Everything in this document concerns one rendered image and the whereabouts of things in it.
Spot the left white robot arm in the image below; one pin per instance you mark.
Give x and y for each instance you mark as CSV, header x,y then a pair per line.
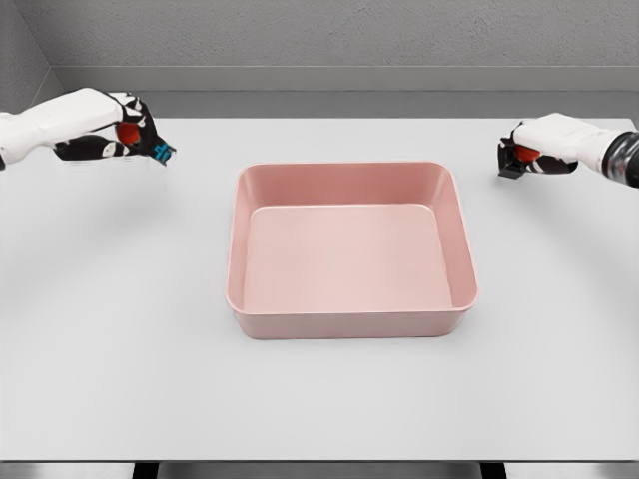
x,y
22,136

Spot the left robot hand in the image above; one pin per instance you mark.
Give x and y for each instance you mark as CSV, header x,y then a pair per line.
x,y
95,112

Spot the pink rectangular basket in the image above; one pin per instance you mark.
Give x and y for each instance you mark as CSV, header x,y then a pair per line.
x,y
349,249

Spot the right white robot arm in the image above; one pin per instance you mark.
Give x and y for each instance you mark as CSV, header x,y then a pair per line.
x,y
619,154

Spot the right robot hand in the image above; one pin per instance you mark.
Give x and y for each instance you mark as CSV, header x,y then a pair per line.
x,y
549,131

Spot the red and black industrial switch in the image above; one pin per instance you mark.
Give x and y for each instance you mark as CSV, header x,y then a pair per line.
x,y
519,159
150,144

